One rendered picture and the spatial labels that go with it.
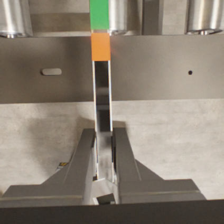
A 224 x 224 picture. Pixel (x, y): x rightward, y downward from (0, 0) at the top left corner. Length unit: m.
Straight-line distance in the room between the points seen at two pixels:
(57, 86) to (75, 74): 0.03
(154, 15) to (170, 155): 1.36
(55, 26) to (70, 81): 1.26
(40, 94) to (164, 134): 1.45
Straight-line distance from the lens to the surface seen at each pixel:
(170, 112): 1.57
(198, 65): 0.27
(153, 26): 0.65
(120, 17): 0.51
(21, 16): 0.58
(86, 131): 0.16
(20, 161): 1.87
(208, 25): 0.58
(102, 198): 1.51
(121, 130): 0.15
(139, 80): 0.24
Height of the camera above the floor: 1.40
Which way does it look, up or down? 74 degrees down
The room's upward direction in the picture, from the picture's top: 174 degrees clockwise
